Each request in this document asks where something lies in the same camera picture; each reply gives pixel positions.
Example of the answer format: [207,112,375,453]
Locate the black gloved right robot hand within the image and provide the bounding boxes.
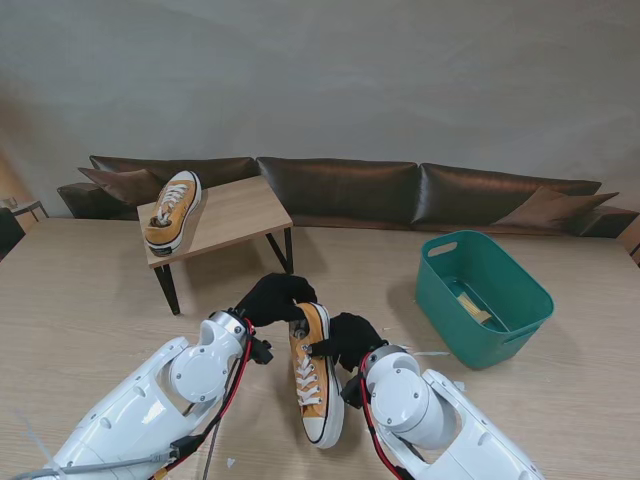
[310,312,390,374]

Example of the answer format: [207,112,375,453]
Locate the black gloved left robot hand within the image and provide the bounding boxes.
[234,273,319,329]

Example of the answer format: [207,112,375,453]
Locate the yellow canvas sneaker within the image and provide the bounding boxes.
[288,301,345,450]
[143,169,203,259]

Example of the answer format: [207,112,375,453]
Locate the wooden brush yellow bristles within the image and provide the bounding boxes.
[455,293,494,326]

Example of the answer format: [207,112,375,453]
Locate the small wooden black-legged stand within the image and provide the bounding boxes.
[136,174,294,316]

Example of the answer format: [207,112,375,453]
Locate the green plastic basin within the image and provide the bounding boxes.
[414,229,555,371]

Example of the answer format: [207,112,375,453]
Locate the brown leather sofa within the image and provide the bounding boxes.
[56,154,640,239]

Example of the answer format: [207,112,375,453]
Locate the brown leather throw pillow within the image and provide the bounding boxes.
[78,167,166,206]
[492,185,620,229]

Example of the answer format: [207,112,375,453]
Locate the wooden side table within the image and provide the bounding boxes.
[0,197,50,222]

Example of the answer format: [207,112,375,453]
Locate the dark chair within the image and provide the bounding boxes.
[0,207,26,261]

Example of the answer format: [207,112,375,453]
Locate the light wooden cabinet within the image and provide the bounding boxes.
[619,219,640,266]

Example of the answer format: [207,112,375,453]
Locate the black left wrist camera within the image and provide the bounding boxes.
[248,335,274,366]

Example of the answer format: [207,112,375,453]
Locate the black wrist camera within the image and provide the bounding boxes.
[248,335,274,366]
[342,374,365,409]

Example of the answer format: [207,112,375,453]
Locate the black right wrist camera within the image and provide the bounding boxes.
[342,374,365,409]

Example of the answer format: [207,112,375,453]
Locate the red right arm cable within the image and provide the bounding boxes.
[358,352,406,480]

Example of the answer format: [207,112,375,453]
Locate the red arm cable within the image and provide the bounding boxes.
[358,352,406,480]
[154,319,257,474]

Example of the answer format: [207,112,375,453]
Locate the red left arm cable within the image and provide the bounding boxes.
[154,319,257,474]

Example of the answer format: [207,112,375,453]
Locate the grey braided cable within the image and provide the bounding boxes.
[202,422,221,480]

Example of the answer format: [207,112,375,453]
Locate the grey network cable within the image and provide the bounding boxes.
[49,447,180,475]

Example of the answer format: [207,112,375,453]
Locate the white cable tie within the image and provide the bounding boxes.
[17,409,55,464]

